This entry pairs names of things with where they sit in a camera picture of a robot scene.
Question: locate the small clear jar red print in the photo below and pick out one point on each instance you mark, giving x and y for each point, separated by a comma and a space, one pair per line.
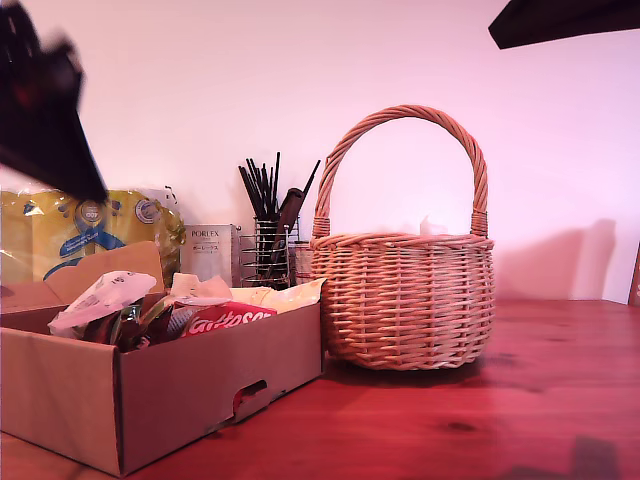
301, 262

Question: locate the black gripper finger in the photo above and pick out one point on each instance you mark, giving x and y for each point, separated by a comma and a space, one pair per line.
55, 150
575, 20

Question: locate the white Porlex box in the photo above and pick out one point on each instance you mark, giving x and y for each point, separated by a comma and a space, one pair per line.
210, 250

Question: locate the brown cardboard box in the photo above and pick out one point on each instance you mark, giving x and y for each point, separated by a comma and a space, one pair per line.
200, 360

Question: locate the white and green egg bag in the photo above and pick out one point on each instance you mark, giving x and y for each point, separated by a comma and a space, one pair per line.
100, 295

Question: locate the brown wooden board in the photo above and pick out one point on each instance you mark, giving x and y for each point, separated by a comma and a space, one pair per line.
636, 280

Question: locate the black chopstick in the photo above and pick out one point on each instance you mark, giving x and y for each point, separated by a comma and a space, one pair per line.
255, 187
310, 177
275, 185
247, 192

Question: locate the red and yellow Maltesers bag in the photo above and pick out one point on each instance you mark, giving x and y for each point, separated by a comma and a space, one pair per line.
225, 320

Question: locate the yellow kitchen towel pack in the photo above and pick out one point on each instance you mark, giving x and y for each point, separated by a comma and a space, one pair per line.
50, 235

